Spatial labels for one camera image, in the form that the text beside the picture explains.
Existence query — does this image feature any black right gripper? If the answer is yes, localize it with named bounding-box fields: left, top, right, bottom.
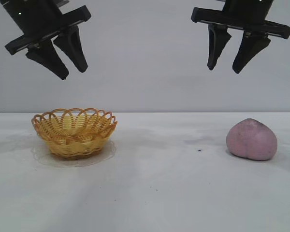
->
left=190, top=0, right=290, bottom=74

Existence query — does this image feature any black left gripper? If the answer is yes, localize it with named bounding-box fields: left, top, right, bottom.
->
left=0, top=0, right=92, bottom=81

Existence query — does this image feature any yellow woven plastic basket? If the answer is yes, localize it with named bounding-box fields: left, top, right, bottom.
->
left=31, top=108, right=118, bottom=160

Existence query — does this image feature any pink peach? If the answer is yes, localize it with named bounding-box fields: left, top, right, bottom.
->
left=226, top=118, right=278, bottom=161

